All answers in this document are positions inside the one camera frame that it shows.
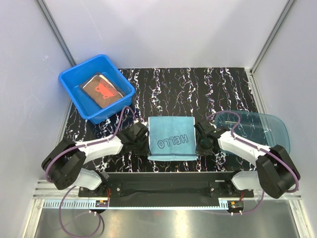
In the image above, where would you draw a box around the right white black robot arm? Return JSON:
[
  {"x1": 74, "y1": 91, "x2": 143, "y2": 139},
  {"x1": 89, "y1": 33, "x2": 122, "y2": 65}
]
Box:
[{"x1": 194, "y1": 120, "x2": 300, "y2": 199}]

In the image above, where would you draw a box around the translucent teal plastic basket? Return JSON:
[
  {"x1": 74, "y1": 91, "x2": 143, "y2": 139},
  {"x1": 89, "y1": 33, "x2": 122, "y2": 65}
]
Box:
[{"x1": 214, "y1": 111, "x2": 291, "y2": 153}]

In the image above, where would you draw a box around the dark grey-blue towel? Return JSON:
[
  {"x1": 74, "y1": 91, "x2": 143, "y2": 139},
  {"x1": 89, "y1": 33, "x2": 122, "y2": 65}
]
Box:
[{"x1": 79, "y1": 84, "x2": 85, "y2": 93}]

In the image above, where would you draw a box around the left small connector board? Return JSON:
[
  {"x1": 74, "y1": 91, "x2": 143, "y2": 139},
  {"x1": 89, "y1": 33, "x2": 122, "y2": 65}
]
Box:
[{"x1": 95, "y1": 200, "x2": 109, "y2": 208}]

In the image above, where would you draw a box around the blue plastic bin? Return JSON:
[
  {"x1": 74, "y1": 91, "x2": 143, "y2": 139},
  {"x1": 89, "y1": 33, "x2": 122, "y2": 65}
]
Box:
[{"x1": 58, "y1": 54, "x2": 135, "y2": 124}]

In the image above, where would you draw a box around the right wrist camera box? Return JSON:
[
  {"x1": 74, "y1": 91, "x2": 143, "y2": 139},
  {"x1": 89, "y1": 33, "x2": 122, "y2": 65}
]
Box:
[{"x1": 194, "y1": 120, "x2": 215, "y2": 136}]

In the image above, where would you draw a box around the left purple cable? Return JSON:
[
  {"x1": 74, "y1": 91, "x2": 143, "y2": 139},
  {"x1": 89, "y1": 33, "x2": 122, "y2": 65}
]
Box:
[{"x1": 44, "y1": 106, "x2": 137, "y2": 236}]

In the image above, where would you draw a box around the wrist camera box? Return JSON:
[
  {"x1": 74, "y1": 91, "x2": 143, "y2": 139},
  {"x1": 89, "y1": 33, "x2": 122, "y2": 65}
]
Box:
[
  {"x1": 194, "y1": 120, "x2": 215, "y2": 136},
  {"x1": 130, "y1": 122, "x2": 148, "y2": 139}
]

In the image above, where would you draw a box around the left aluminium frame post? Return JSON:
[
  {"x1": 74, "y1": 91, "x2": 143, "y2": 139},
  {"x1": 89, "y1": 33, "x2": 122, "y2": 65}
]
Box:
[{"x1": 35, "y1": 0, "x2": 76, "y2": 66}]

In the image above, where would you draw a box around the brown towel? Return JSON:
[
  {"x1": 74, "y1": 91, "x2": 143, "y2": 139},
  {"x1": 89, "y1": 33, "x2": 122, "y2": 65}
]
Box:
[{"x1": 80, "y1": 73, "x2": 125, "y2": 109}]

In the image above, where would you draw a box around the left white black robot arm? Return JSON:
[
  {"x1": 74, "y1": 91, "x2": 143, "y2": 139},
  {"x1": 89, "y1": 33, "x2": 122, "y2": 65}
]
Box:
[{"x1": 41, "y1": 122, "x2": 149, "y2": 196}]

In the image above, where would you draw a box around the purple cable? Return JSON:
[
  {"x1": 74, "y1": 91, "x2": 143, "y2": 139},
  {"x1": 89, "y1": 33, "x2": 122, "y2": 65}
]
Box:
[
  {"x1": 207, "y1": 110, "x2": 299, "y2": 214},
  {"x1": 44, "y1": 106, "x2": 137, "y2": 236}
]

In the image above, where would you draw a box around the right small connector board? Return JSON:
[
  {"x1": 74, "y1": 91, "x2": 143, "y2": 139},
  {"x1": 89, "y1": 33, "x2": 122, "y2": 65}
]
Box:
[{"x1": 229, "y1": 200, "x2": 244, "y2": 209}]

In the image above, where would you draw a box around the small connector board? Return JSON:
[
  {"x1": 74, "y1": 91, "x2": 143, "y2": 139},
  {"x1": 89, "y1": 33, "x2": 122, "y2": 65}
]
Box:
[
  {"x1": 95, "y1": 200, "x2": 109, "y2": 208},
  {"x1": 229, "y1": 200, "x2": 244, "y2": 209}
]

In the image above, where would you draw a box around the aluminium front rail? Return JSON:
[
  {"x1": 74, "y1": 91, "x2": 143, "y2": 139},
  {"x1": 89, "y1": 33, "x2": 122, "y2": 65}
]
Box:
[{"x1": 32, "y1": 180, "x2": 303, "y2": 211}]

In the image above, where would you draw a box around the right aluminium frame post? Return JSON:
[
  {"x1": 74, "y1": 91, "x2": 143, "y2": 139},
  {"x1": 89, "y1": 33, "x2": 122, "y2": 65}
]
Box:
[{"x1": 250, "y1": 0, "x2": 297, "y2": 75}]

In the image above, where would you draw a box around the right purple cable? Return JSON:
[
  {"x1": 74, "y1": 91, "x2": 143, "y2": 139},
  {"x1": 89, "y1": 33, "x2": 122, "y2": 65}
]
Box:
[{"x1": 207, "y1": 110, "x2": 299, "y2": 214}]

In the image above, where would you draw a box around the aluminium frame post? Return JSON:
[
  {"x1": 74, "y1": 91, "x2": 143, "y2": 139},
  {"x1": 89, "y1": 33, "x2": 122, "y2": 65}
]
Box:
[
  {"x1": 35, "y1": 0, "x2": 76, "y2": 66},
  {"x1": 250, "y1": 0, "x2": 297, "y2": 75}
]

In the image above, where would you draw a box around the blue striped towel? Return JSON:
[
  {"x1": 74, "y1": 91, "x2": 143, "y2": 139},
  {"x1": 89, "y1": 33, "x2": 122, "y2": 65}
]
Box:
[{"x1": 148, "y1": 116, "x2": 197, "y2": 162}]

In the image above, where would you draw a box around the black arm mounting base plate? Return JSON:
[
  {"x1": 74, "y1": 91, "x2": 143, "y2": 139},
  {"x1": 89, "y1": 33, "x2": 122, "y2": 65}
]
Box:
[{"x1": 78, "y1": 172, "x2": 254, "y2": 198}]

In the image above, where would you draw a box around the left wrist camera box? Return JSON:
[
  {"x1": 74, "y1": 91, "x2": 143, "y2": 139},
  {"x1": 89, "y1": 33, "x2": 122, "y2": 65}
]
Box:
[{"x1": 130, "y1": 122, "x2": 148, "y2": 139}]

